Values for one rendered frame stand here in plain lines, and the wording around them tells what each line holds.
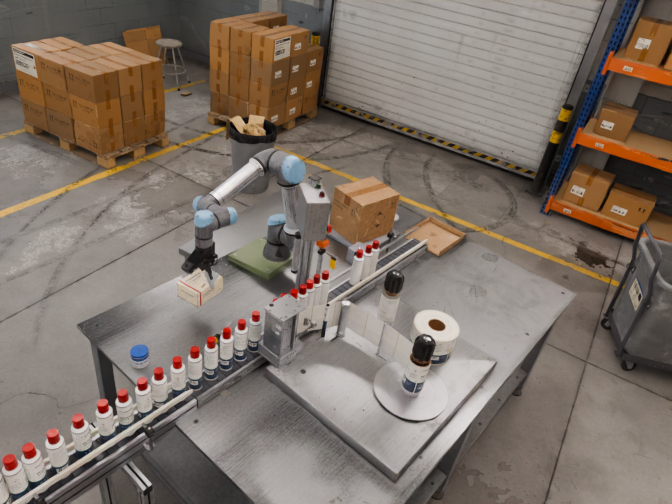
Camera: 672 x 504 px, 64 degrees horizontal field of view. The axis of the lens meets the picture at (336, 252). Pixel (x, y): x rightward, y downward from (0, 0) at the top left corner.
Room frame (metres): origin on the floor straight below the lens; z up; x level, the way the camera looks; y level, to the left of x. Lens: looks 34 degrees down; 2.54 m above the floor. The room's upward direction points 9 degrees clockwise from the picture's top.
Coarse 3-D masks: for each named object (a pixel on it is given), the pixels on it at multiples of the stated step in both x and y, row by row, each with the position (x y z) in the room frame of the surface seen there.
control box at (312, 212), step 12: (300, 192) 1.99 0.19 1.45; (312, 192) 1.96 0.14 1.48; (324, 192) 1.99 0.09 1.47; (300, 204) 1.97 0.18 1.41; (312, 204) 1.88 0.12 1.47; (324, 204) 1.89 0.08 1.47; (300, 216) 1.95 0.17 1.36; (312, 216) 1.88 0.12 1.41; (324, 216) 1.90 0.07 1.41; (300, 228) 1.92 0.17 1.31; (312, 228) 1.88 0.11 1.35; (324, 228) 1.90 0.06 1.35; (312, 240) 1.88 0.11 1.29
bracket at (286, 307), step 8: (288, 296) 1.67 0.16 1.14; (272, 304) 1.60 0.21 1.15; (280, 304) 1.61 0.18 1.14; (288, 304) 1.62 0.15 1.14; (296, 304) 1.63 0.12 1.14; (272, 312) 1.56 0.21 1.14; (280, 312) 1.57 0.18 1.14; (288, 312) 1.57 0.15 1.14; (296, 312) 1.58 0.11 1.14; (280, 320) 1.53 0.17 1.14
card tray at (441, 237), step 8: (416, 224) 2.88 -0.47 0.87; (424, 224) 2.96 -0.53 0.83; (432, 224) 2.98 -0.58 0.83; (440, 224) 2.96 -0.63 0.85; (416, 232) 2.85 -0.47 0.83; (424, 232) 2.86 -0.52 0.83; (432, 232) 2.88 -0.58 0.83; (440, 232) 2.89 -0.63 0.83; (448, 232) 2.91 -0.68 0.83; (456, 232) 2.89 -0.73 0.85; (432, 240) 2.78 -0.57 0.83; (440, 240) 2.80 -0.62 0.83; (448, 240) 2.81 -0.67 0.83; (456, 240) 2.77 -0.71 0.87; (432, 248) 2.69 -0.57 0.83; (440, 248) 2.71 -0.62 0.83; (448, 248) 2.71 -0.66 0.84
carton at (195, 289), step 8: (200, 272) 1.88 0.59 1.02; (184, 280) 1.81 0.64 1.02; (192, 280) 1.81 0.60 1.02; (200, 280) 1.82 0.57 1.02; (216, 280) 1.84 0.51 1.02; (184, 288) 1.76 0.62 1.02; (192, 288) 1.76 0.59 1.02; (200, 288) 1.77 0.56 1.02; (208, 288) 1.79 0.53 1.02; (216, 288) 1.83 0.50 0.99; (184, 296) 1.76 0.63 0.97; (192, 296) 1.74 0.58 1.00; (200, 296) 1.74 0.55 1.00; (208, 296) 1.79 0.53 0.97; (192, 304) 1.74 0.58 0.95; (200, 304) 1.74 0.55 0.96
